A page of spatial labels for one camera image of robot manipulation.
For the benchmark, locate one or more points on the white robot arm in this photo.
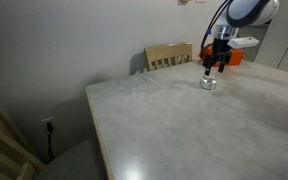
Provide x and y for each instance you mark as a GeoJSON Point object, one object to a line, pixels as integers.
{"type": "Point", "coordinates": [225, 23]}

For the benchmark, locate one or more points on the wooden shelf frame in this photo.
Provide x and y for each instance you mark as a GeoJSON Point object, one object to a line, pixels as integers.
{"type": "Point", "coordinates": [17, 161]}

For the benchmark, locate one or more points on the orange cardboard box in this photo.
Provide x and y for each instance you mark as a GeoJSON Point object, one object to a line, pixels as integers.
{"type": "Point", "coordinates": [236, 55]}

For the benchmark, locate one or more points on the silver round container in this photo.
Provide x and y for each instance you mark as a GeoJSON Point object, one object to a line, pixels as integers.
{"type": "Point", "coordinates": [208, 84]}

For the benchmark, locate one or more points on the wall power outlet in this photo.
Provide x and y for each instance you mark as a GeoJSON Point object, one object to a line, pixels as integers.
{"type": "Point", "coordinates": [47, 120]}

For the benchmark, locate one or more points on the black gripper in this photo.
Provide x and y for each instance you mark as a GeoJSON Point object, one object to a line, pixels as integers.
{"type": "Point", "coordinates": [220, 54]}

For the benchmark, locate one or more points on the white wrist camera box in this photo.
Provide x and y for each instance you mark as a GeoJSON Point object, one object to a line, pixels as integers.
{"type": "Point", "coordinates": [245, 42]}

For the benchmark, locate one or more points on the wooden chair at wall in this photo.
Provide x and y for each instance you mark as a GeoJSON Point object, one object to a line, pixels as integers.
{"type": "Point", "coordinates": [168, 55]}

